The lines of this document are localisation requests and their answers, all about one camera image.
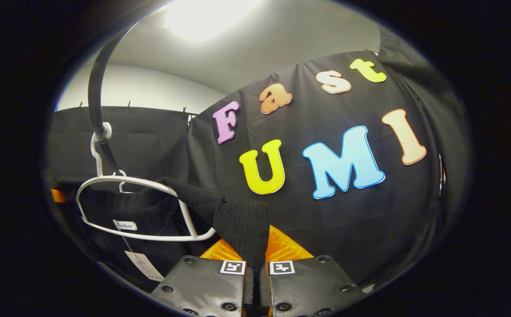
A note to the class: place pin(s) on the black backdrop cloth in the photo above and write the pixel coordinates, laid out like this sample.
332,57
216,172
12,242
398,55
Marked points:
369,220

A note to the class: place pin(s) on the black metal clothes rack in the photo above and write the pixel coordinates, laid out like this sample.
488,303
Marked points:
93,88

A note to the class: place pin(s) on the large ceiling light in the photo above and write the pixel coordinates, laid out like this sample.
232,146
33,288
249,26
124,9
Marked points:
207,17

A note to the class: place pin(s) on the black knit garment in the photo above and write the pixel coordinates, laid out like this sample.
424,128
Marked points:
242,224

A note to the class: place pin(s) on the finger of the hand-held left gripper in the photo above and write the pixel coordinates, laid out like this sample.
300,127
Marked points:
58,196

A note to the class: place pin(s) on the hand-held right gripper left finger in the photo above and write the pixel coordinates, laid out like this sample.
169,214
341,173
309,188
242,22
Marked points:
207,286

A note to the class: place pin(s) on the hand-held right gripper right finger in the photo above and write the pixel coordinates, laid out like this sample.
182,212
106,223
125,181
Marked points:
308,286

